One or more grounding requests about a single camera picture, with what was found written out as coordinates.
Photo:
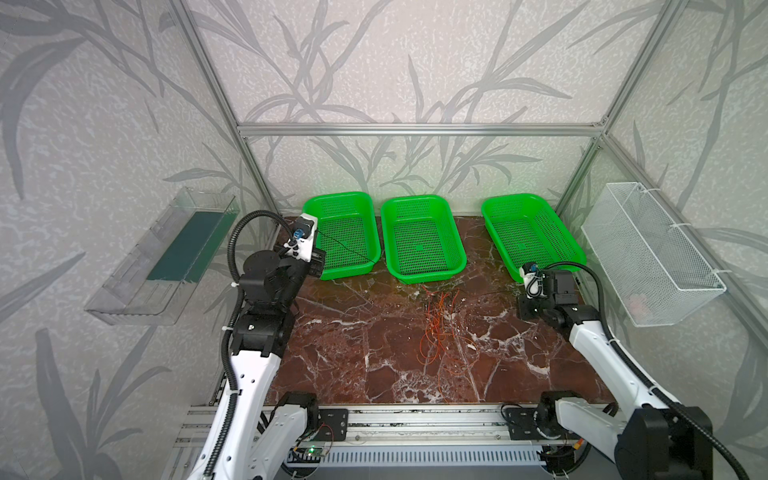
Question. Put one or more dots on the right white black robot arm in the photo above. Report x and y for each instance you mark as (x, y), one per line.
(651, 435)

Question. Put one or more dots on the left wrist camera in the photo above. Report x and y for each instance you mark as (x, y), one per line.
(302, 240)

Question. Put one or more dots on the left green plastic basket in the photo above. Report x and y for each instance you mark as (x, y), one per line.
(347, 232)

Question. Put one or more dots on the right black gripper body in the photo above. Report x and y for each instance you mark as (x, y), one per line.
(527, 305)

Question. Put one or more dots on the green plastic basket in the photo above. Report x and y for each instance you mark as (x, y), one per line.
(347, 232)
(524, 228)
(421, 239)

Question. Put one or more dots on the right green plastic basket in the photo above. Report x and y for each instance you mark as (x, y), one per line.
(524, 228)

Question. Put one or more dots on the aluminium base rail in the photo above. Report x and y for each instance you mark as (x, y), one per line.
(422, 424)

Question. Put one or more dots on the white wire mesh basket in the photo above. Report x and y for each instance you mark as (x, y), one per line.
(658, 274)

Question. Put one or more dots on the clear acrylic wall tray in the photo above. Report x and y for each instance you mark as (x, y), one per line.
(155, 281)

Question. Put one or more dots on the middle green plastic basket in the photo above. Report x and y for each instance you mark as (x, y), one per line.
(421, 239)

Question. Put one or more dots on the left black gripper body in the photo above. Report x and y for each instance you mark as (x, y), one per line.
(318, 260)

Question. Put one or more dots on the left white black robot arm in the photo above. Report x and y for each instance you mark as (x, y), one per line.
(240, 444)

